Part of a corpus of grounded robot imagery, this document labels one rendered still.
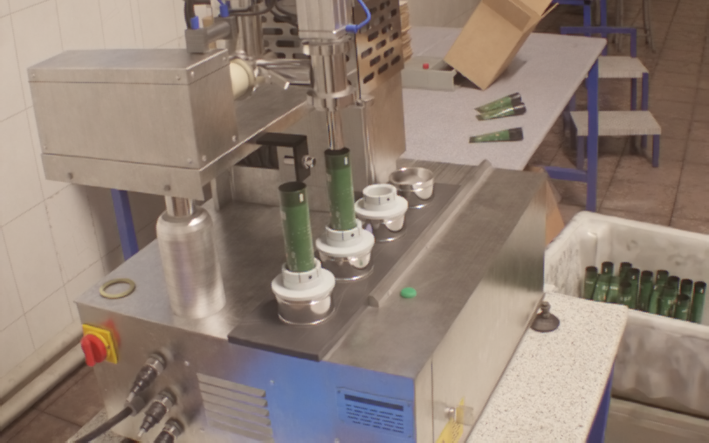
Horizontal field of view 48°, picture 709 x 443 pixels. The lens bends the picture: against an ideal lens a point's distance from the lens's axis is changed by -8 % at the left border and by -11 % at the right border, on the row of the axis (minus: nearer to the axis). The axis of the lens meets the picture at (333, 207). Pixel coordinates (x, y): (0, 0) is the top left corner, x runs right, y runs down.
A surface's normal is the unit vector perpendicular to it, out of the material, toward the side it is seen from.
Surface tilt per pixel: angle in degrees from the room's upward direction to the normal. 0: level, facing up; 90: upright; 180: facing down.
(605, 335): 0
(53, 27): 90
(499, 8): 111
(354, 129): 90
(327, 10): 90
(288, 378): 90
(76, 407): 0
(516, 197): 0
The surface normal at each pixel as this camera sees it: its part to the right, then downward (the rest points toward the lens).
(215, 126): 0.89, 0.11
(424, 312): -0.08, -0.91
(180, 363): -0.44, 0.40
